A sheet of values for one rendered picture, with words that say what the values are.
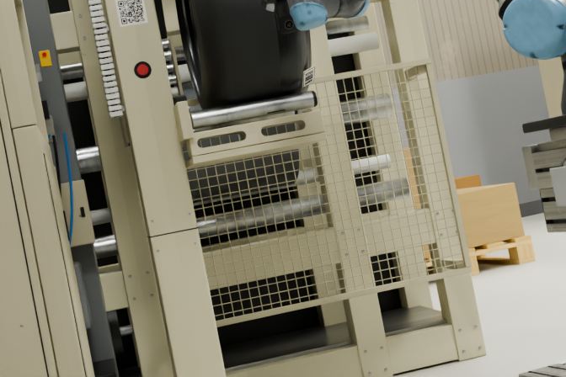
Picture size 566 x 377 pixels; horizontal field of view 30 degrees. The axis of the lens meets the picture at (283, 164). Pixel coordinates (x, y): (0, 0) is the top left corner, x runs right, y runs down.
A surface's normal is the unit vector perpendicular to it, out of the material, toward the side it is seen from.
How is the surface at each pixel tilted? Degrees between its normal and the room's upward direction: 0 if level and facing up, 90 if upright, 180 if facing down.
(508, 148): 90
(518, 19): 97
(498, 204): 90
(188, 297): 90
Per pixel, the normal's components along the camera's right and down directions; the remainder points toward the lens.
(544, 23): -0.62, 0.22
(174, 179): 0.18, -0.05
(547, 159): -0.92, 0.18
